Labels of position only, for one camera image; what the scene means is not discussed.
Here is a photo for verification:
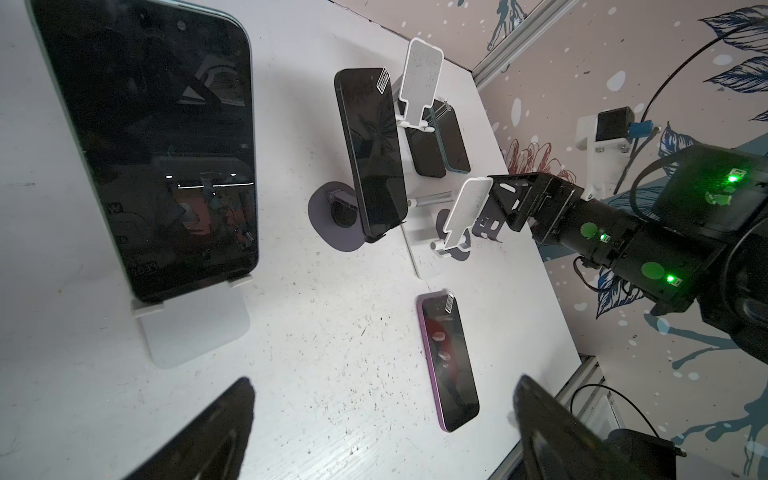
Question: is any black phone with sticker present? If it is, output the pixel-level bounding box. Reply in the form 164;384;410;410
334;68;408;243

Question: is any purple phone with sticker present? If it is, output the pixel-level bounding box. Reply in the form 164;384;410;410
416;290;480;433

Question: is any white stand front centre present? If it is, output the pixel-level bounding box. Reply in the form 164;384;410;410
401;177;493;280

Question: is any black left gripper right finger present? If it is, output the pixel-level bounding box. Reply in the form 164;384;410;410
513;375;647;480

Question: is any teal phone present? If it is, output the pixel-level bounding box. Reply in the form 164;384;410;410
433;100;471;174

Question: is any green-edged phone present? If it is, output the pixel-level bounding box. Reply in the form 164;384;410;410
31;1;259;303

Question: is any dark round stand back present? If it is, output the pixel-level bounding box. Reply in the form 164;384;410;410
308;181;385;252

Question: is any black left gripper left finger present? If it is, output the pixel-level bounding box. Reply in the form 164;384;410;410
128;377;256;479

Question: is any white stand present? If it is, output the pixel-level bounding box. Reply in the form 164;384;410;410
401;177;493;280
131;274;253;369
393;38;444;133

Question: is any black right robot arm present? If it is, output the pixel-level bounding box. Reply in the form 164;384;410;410
489;144;767;361

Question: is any white stand back left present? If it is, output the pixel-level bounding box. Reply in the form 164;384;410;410
131;274;253;369

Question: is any dark round stand front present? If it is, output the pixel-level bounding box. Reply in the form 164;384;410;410
430;202;506;262

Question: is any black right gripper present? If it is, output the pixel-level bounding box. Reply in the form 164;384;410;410
488;172;584;244

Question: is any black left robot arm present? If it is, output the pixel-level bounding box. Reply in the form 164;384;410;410
129;375;684;479

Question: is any white stand far right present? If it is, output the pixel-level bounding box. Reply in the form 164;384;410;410
393;38;444;133

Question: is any dark round stand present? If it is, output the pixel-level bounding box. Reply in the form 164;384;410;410
430;202;506;262
308;181;385;252

